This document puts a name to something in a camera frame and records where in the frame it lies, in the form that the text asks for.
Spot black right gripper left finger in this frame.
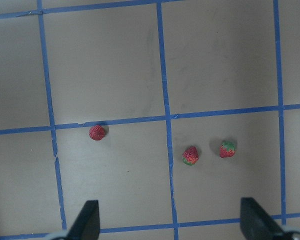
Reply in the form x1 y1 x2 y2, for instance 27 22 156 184
67 200 101 240

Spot red strawberry green top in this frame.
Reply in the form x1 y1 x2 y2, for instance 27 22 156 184
219 140 236 158

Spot red strawberry green leaves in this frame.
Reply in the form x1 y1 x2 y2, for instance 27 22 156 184
182 146 199 166

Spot red strawberry without leaves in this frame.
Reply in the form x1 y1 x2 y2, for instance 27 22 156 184
89 125 106 141

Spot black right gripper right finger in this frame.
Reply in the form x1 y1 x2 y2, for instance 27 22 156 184
240 197 283 240

